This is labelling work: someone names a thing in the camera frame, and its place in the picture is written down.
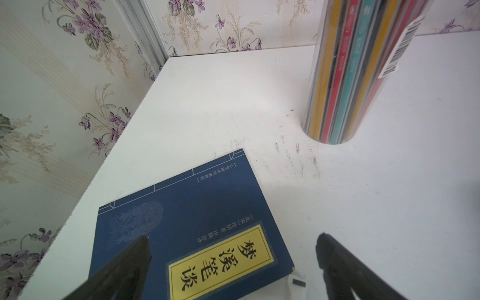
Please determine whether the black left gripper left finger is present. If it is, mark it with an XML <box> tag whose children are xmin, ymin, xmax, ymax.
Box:
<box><xmin>64</xmin><ymin>236</ymin><xmax>152</xmax><ymax>300</ymax></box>

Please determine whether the clear tube of coloured pencils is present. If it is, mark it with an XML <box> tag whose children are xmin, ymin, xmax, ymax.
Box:
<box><xmin>303</xmin><ymin>0</ymin><xmax>431</xmax><ymax>145</ymax></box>

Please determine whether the dark blue book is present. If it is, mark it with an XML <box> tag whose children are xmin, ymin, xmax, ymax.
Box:
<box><xmin>89</xmin><ymin>149</ymin><xmax>295</xmax><ymax>300</ymax></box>

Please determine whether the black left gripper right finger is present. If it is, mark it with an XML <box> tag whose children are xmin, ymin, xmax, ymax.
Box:
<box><xmin>316</xmin><ymin>232</ymin><xmax>406</xmax><ymax>300</ymax></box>

